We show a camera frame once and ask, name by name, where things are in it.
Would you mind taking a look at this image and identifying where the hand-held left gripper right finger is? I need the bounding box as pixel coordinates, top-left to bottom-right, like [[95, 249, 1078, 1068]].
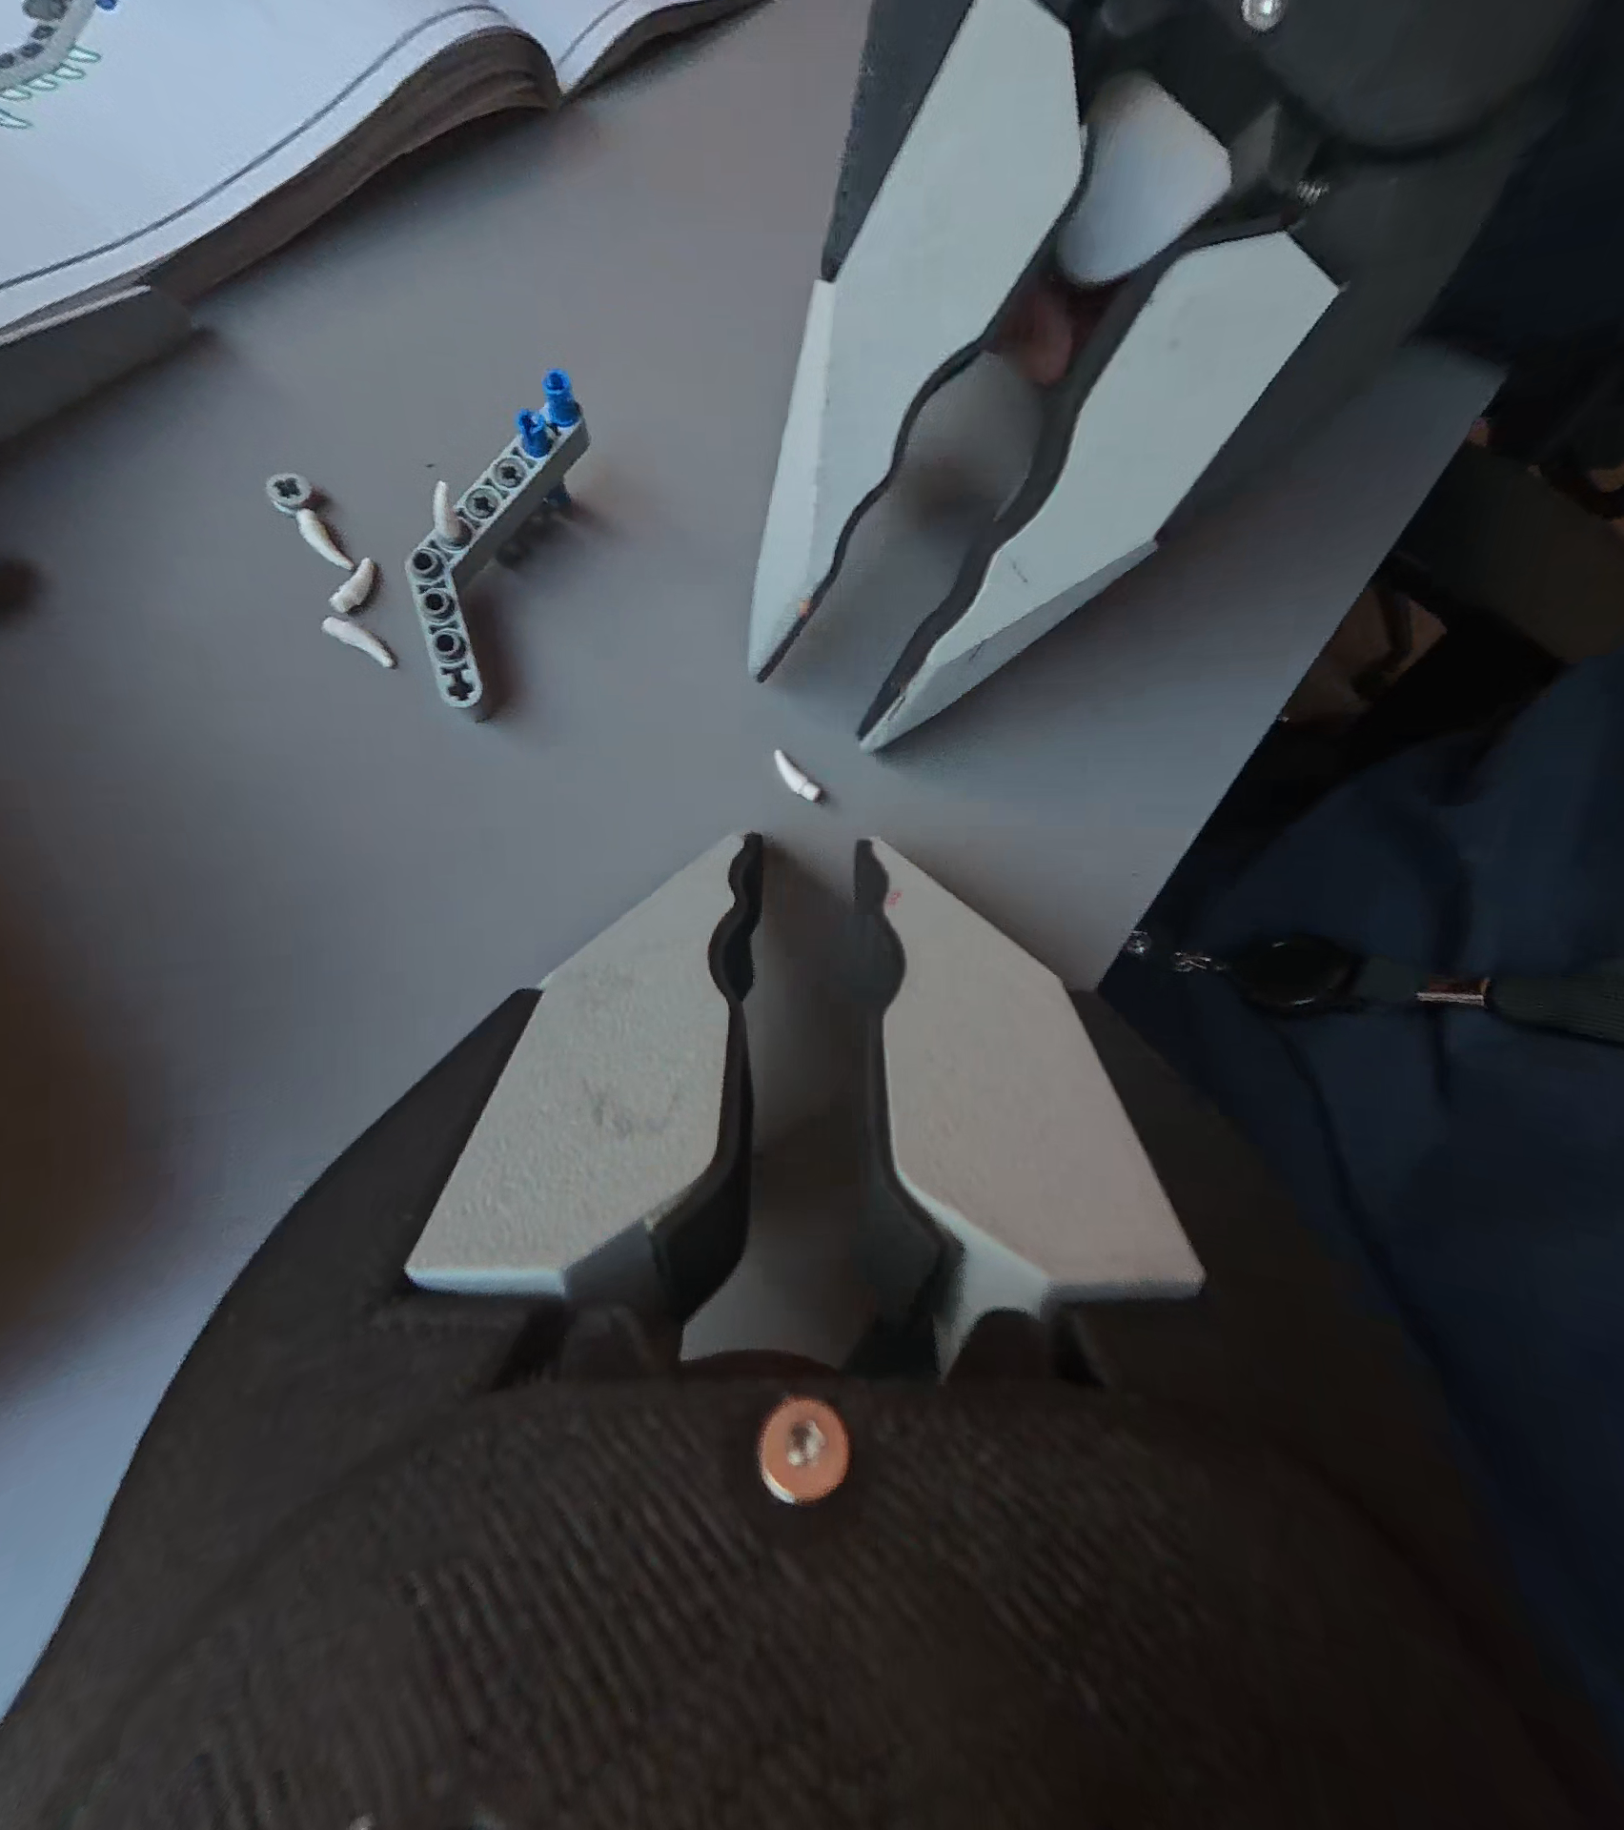
[[849, 838, 1208, 1387]]

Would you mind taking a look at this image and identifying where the person's dark blue clothing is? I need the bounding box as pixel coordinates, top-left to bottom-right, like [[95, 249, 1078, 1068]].
[[1103, 594, 1624, 1830]]

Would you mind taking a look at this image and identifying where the lego instruction booklet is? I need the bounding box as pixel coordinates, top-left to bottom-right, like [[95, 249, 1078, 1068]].
[[0, 0, 771, 390]]

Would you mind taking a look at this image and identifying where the dark lanyard strap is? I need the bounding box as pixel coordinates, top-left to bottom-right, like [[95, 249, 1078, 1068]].
[[1417, 965, 1624, 1078]]

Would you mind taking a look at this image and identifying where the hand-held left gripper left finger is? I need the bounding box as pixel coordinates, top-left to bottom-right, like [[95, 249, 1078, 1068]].
[[403, 834, 766, 1362]]

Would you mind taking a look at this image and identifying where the grey angled lego beam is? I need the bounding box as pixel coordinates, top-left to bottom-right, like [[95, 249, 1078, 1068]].
[[403, 369, 594, 725]]

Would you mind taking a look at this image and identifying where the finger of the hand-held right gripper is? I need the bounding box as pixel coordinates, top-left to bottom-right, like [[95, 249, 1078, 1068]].
[[747, 0, 1088, 685], [857, 222, 1345, 756]]

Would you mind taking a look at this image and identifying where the black badge reel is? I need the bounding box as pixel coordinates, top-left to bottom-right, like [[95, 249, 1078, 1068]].
[[1236, 935, 1360, 1021]]

